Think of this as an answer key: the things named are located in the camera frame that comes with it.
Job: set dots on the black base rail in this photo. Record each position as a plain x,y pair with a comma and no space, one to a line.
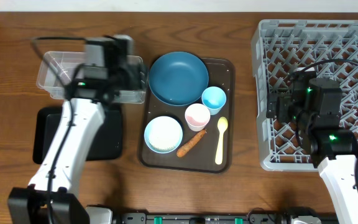
197,218

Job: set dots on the pale yellow spoon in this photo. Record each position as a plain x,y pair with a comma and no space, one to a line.
222,126

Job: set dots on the orange carrot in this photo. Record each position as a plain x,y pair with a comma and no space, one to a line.
182,151

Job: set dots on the pink cup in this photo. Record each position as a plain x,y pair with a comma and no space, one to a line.
197,116

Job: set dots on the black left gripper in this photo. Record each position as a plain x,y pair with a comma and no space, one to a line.
132,77

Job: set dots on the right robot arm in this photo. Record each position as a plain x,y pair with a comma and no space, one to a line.
314,106

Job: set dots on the grey dishwasher rack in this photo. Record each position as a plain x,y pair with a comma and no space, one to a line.
282,46

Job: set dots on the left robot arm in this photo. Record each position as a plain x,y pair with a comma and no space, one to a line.
51,195

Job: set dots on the light blue cup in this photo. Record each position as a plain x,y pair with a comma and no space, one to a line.
214,98

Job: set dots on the dark blue plate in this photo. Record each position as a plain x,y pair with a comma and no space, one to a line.
178,78

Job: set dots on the light blue bowl with rice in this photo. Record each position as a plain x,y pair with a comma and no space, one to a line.
163,134

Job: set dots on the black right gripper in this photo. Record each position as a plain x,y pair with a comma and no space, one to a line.
284,102

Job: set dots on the dark brown serving tray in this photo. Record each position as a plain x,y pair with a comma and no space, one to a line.
201,157

